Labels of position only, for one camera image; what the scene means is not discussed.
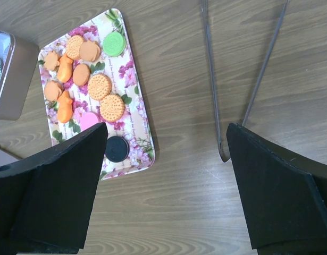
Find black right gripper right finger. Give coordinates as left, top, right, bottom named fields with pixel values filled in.
left=227, top=123, right=327, bottom=249

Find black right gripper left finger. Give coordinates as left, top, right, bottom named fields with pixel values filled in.
left=0, top=123, right=108, bottom=250

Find metal tongs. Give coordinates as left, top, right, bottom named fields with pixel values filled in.
left=200, top=1, right=288, bottom=164

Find pink sandwich cookie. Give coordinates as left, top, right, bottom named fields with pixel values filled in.
left=80, top=112, right=100, bottom=131

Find round dotted biscuit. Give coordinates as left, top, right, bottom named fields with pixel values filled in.
left=88, top=73, right=112, bottom=101
left=100, top=94, right=125, bottom=122
left=65, top=35, right=85, bottom=60

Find orange squirrel cookie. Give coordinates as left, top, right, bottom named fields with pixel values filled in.
left=57, top=53, right=73, bottom=83
left=57, top=90, right=73, bottom=124

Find black sandwich cookie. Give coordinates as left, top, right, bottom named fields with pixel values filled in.
left=105, top=136, right=130, bottom=163

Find orange pumpkin cookie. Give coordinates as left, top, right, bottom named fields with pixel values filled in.
left=44, top=80, right=63, bottom=101
left=79, top=40, right=100, bottom=62

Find floral serving tray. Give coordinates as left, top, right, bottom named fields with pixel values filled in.
left=38, top=8, right=155, bottom=180

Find plain round orange cookie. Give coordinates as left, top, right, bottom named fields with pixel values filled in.
left=72, top=64, right=90, bottom=87

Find orange leaf cookie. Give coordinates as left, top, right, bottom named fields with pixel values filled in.
left=44, top=51, right=60, bottom=72

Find rose gold cookie tin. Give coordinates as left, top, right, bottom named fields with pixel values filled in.
left=0, top=30, right=39, bottom=121

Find green sandwich cookie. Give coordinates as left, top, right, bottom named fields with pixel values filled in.
left=102, top=31, right=126, bottom=57

